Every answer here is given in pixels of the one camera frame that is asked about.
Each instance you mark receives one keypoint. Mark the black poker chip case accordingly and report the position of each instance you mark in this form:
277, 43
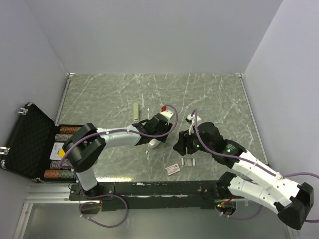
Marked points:
32, 150

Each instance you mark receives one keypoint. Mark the white stapler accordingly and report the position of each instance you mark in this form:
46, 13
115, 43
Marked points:
154, 143

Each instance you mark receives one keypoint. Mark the olive green stapler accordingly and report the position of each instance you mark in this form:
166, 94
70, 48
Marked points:
135, 112

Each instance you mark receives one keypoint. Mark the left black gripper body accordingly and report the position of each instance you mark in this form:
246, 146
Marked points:
165, 130

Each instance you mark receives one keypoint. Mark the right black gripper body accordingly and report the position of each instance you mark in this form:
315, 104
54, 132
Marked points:
193, 143

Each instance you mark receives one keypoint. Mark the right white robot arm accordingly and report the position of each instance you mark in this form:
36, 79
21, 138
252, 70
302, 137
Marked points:
251, 179

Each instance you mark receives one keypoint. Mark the red white staple box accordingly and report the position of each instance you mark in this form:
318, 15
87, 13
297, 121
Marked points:
173, 169

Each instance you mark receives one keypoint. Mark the staple box tray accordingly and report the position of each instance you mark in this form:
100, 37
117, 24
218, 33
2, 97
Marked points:
188, 162

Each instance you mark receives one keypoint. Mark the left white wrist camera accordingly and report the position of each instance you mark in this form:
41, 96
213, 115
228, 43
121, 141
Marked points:
167, 113

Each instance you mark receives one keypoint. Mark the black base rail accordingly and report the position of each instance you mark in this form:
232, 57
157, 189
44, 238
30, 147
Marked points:
155, 195

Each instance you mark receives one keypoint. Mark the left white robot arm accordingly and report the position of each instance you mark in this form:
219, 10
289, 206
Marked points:
85, 146

